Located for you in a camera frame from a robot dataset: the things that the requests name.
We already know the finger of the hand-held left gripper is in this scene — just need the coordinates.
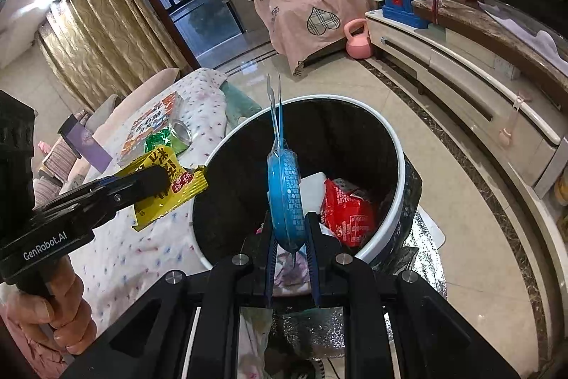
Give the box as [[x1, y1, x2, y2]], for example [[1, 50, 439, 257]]
[[33, 166, 172, 229]]

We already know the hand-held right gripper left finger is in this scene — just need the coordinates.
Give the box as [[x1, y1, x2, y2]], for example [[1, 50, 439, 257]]
[[60, 211, 278, 379]]

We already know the white television cabinet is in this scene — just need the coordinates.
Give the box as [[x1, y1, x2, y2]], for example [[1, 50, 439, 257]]
[[365, 0, 568, 264]]

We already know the silver foil mat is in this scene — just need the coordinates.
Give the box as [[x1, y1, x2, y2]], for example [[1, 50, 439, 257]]
[[240, 210, 449, 357]]

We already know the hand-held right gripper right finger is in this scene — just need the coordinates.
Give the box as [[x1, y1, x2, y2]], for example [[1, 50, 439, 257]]
[[305, 211, 521, 379]]

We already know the gold patterned curtain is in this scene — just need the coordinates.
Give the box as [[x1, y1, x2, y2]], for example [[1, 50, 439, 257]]
[[33, 0, 180, 113]]

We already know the white paper packet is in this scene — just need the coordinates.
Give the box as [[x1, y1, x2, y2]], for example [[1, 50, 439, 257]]
[[298, 171, 329, 213]]

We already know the red white printed box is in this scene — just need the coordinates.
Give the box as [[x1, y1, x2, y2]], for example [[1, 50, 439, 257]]
[[118, 92, 184, 167]]

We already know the blue round plastic packet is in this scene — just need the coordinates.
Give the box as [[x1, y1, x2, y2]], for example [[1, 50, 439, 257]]
[[265, 72, 308, 269]]

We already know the blue toy cash register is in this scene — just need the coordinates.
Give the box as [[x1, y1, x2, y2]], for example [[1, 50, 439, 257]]
[[382, 0, 429, 31]]

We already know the pink kettlebell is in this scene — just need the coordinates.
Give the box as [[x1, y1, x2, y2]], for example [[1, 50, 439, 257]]
[[344, 18, 371, 60]]

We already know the black white-rimmed trash bin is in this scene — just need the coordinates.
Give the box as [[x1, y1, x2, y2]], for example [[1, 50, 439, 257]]
[[191, 95, 422, 273]]

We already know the striped cushion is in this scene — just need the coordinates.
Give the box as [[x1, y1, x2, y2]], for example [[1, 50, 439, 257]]
[[33, 135, 85, 206]]

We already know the red snack packet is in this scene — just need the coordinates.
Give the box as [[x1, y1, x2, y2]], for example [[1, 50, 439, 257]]
[[319, 178, 378, 249]]

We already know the person's left hand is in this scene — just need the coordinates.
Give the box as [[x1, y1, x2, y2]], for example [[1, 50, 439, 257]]
[[4, 257, 97, 351]]

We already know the beige sofa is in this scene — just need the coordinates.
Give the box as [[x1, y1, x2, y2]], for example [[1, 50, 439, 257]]
[[91, 68, 180, 140]]

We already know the floral tablecloth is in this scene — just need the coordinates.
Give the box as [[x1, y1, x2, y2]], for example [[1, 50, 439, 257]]
[[58, 67, 231, 331]]

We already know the yellow snack packet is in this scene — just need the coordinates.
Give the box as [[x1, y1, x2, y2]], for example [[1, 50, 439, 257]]
[[132, 145, 209, 232]]

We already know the pale wrapper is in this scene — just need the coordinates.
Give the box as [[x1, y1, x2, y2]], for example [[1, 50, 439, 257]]
[[273, 246, 312, 296]]

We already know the purple flat box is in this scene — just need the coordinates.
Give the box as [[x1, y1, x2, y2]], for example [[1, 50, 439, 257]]
[[59, 115, 114, 173]]

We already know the green snack bag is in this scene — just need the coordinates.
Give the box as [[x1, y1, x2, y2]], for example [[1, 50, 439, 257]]
[[144, 126, 189, 158]]

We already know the pale green cloth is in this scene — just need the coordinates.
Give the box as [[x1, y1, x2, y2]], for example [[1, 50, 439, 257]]
[[219, 81, 262, 131]]

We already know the pink cabinet lock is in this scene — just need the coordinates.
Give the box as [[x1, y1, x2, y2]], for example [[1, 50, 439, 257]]
[[499, 92, 531, 146]]

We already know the pale plastic sheet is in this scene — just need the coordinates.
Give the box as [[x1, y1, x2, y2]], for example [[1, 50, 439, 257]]
[[477, 1, 568, 64]]

